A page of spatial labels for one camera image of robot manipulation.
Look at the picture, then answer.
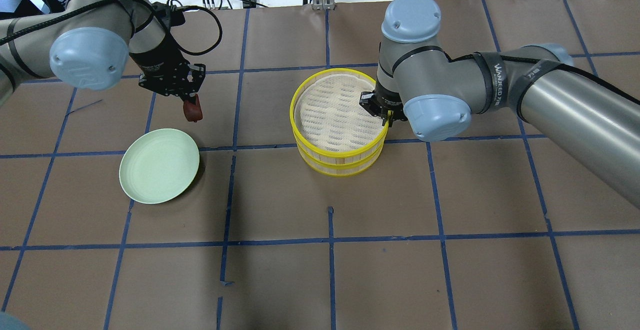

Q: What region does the yellow steamer basket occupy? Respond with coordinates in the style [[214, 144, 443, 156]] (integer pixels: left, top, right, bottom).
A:
[[288, 68, 388, 152], [295, 134, 386, 177]]

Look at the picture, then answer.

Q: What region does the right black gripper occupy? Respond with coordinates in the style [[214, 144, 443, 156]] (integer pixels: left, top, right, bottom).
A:
[[359, 87, 407, 129]]

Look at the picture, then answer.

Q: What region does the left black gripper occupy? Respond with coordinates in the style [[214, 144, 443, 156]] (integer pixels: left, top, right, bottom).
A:
[[129, 40, 206, 113]]

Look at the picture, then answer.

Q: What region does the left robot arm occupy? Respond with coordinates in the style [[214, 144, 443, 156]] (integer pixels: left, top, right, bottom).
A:
[[0, 0, 206, 122]]

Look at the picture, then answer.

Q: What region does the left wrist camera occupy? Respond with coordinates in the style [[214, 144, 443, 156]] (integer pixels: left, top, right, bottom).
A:
[[151, 2, 186, 29]]

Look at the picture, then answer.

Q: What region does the light green plate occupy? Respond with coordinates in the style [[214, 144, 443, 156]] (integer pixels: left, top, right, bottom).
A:
[[118, 128, 201, 204]]

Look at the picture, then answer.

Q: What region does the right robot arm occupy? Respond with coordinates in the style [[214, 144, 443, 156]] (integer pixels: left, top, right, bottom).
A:
[[359, 0, 640, 205]]

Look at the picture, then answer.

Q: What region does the red-brown bun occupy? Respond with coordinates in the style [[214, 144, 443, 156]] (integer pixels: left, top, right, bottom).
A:
[[182, 93, 203, 123]]

